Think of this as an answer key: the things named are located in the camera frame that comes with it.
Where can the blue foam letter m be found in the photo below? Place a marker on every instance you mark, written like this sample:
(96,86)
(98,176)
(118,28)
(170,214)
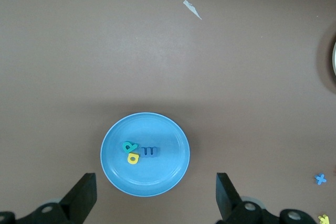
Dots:
(149,154)

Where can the yellow foam letter d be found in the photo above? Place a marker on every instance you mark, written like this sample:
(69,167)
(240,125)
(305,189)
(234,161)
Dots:
(129,159)

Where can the yellow foam letter k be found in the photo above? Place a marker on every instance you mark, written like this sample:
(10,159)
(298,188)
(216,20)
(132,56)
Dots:
(324,219)

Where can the blue plate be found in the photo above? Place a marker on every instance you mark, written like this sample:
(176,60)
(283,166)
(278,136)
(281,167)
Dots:
(157,129)

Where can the white paper scrap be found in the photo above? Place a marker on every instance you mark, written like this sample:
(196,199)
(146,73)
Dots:
(193,10)

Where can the beige plate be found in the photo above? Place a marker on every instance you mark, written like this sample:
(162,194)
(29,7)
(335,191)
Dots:
(334,57)

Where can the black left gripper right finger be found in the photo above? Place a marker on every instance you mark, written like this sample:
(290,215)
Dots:
(225,197)

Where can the teal foam letter p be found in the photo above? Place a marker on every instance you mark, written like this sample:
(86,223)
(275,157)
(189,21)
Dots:
(125,145)

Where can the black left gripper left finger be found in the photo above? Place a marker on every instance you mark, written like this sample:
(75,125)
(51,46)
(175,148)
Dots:
(84,195)

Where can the blue foam letter x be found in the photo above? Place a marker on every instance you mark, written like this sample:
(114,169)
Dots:
(320,179)

